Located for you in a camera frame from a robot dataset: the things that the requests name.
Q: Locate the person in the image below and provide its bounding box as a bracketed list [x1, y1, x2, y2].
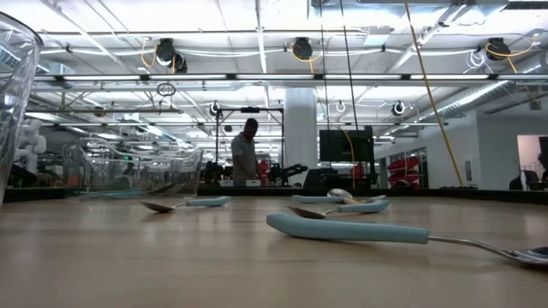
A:
[229, 117, 260, 187]

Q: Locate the black monitor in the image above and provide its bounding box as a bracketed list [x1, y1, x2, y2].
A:
[319, 127, 376, 163]

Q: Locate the long ceiling light strip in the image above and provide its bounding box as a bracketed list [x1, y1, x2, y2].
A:
[33, 73, 548, 82]

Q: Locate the red background machine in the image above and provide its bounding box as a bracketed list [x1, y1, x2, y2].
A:
[386, 156, 423, 186]

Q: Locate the clear plastic container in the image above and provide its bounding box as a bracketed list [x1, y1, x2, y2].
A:
[62, 136, 205, 200]
[0, 11, 45, 209]

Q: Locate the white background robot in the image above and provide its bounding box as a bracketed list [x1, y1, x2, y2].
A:
[15, 118, 47, 175]

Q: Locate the black aluminium table frame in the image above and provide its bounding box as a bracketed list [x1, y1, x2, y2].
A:
[0, 184, 548, 204]

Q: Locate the black background gantry frame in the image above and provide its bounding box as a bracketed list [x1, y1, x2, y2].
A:
[215, 106, 286, 181]

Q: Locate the black hanging cable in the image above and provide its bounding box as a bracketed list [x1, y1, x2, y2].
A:
[319, 0, 330, 130]

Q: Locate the black ceiling cable reel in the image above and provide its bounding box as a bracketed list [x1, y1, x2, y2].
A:
[290, 36, 322, 74]
[485, 36, 539, 74]
[153, 37, 189, 74]

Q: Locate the yellow hanging cable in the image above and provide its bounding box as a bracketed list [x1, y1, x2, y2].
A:
[403, 0, 466, 188]

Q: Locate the silver ventilation duct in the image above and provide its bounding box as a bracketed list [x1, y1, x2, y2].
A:
[417, 79, 548, 123]

